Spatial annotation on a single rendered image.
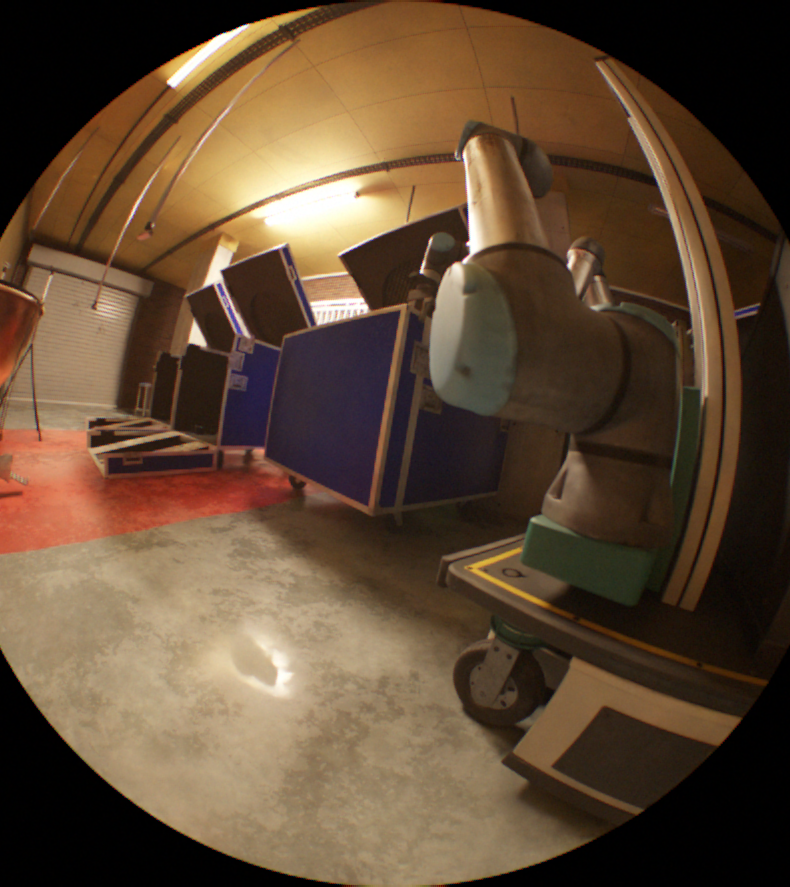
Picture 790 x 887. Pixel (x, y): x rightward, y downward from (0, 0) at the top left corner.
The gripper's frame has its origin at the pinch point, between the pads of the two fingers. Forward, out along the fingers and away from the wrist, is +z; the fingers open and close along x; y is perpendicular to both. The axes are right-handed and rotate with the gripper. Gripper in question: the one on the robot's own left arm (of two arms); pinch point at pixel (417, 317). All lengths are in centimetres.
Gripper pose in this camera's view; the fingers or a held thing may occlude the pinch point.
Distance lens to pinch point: 120.4
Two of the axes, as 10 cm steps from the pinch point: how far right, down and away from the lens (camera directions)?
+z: -2.8, 9.6, -0.7
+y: 6.4, 2.4, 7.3
